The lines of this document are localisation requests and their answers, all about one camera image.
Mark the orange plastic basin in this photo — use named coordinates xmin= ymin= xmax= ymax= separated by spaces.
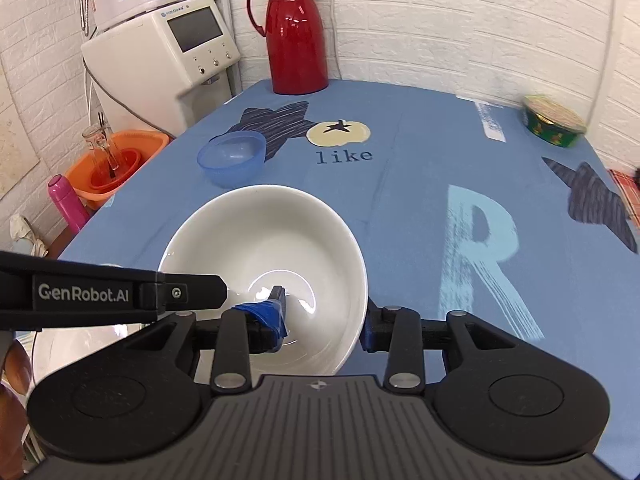
xmin=65 ymin=130 xmax=170 ymax=210

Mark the white countertop appliance with screen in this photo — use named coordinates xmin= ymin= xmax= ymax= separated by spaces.
xmin=81 ymin=0 xmax=241 ymax=136

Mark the pink water bottle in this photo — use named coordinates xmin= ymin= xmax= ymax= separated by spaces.
xmin=48 ymin=174 xmax=90 ymax=234

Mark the blue translucent plastic bowl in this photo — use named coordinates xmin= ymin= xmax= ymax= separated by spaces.
xmin=196 ymin=131 xmax=267 ymax=188

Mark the red thermos jug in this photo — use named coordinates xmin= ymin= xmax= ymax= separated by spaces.
xmin=246 ymin=0 xmax=329 ymax=96

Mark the blue patterned tablecloth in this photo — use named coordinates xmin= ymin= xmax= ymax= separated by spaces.
xmin=56 ymin=78 xmax=640 ymax=466

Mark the glass bottle in basin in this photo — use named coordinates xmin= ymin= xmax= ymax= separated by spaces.
xmin=82 ymin=112 xmax=124 ymax=180

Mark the green gold-rimmed bowl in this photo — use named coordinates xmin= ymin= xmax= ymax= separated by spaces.
xmin=523 ymin=94 xmax=587 ymax=148

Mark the white ceramic bowl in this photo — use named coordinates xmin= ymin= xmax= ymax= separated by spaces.
xmin=160 ymin=185 xmax=368 ymax=377

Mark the crumpled white tissue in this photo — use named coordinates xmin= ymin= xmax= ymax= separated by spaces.
xmin=9 ymin=214 xmax=48 ymax=258

